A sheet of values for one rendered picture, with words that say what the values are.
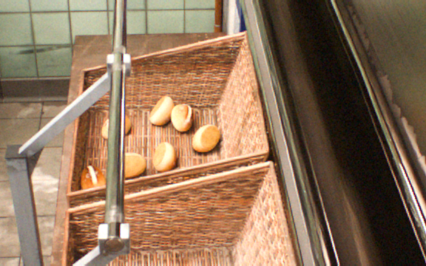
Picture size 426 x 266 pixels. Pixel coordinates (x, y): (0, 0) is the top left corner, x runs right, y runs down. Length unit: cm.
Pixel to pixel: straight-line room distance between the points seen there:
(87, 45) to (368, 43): 183
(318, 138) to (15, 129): 253
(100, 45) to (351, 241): 202
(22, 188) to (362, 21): 92
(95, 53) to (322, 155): 185
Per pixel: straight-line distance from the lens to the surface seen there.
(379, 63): 106
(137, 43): 283
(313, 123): 105
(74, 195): 198
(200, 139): 228
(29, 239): 190
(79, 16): 341
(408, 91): 97
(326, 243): 85
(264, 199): 188
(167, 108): 240
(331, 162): 99
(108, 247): 124
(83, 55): 278
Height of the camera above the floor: 202
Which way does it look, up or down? 37 degrees down
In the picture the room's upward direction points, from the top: 2 degrees clockwise
